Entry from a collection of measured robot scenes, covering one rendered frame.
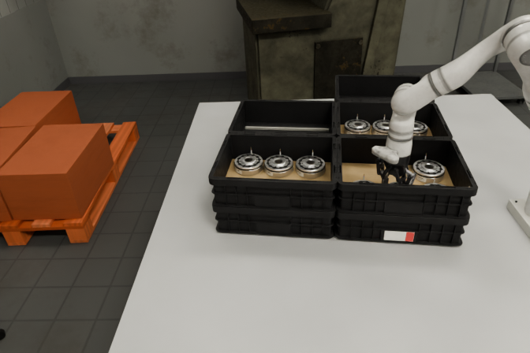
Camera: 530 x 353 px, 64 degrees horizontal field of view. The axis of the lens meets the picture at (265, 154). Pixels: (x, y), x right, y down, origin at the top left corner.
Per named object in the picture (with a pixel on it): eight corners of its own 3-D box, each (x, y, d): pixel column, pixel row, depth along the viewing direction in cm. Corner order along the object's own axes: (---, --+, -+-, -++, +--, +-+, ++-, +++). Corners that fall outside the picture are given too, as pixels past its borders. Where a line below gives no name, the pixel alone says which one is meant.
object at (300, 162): (326, 157, 152) (326, 157, 151) (322, 173, 143) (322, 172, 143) (298, 155, 154) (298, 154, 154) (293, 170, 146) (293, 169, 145)
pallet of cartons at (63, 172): (42, 139, 355) (23, 89, 331) (144, 137, 351) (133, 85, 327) (-62, 248, 246) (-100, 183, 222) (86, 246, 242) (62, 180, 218)
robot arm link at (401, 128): (390, 126, 130) (386, 139, 124) (397, 79, 122) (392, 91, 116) (414, 129, 128) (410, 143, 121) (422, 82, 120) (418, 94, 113)
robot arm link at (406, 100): (384, 102, 116) (431, 78, 108) (390, 90, 123) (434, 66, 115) (397, 122, 118) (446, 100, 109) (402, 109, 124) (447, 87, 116)
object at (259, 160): (264, 155, 155) (264, 154, 155) (259, 170, 147) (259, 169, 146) (237, 154, 157) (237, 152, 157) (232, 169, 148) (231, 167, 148)
